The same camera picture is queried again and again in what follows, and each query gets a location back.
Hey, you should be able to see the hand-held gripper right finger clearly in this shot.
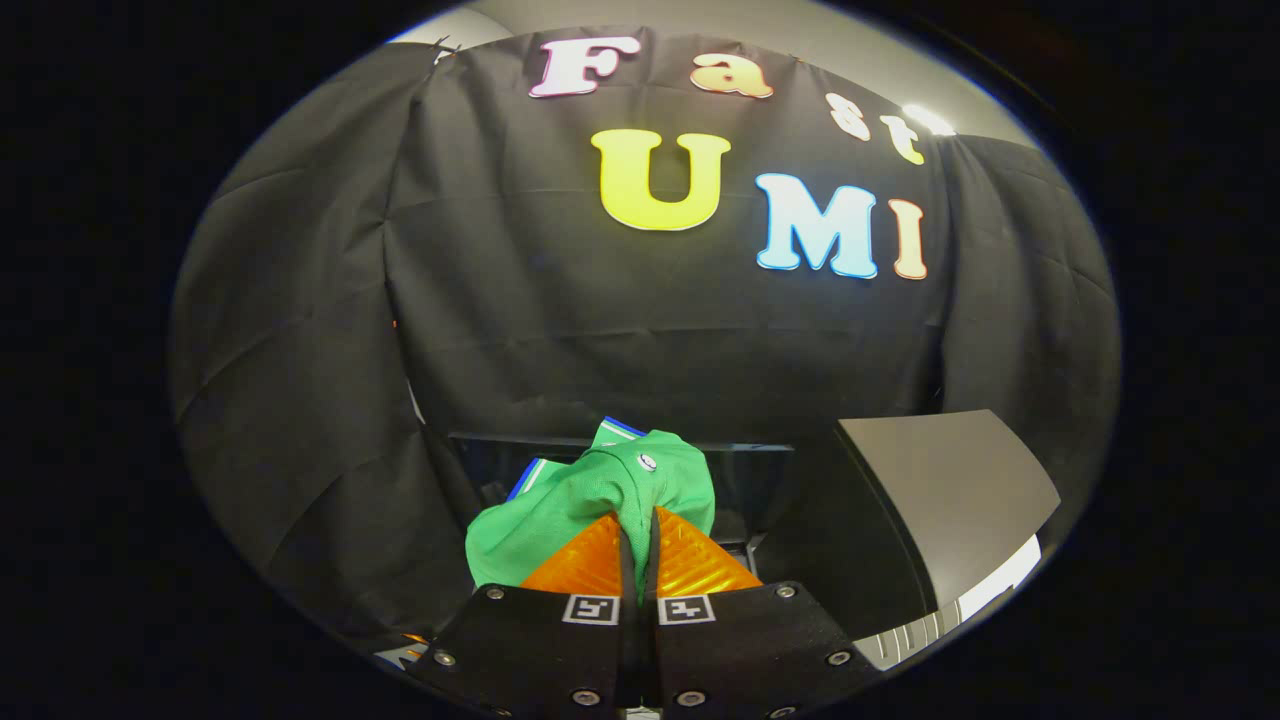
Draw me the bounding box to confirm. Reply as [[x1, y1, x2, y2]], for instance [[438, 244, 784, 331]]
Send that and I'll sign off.
[[642, 505, 886, 720]]

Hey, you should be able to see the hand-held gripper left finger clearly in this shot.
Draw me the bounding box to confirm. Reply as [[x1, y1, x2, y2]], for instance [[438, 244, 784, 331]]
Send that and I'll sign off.
[[405, 510, 643, 720]]

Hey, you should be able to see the green polo shirt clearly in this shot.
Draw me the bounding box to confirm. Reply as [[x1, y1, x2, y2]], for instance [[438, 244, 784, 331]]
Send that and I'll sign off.
[[465, 417, 717, 601]]

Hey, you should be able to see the black backdrop cloth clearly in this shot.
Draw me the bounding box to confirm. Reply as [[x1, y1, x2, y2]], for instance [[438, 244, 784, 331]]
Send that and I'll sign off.
[[168, 25, 1121, 641]]

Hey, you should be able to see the bright ceiling light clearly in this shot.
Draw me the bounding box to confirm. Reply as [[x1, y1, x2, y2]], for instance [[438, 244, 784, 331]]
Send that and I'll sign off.
[[900, 103, 956, 138]]

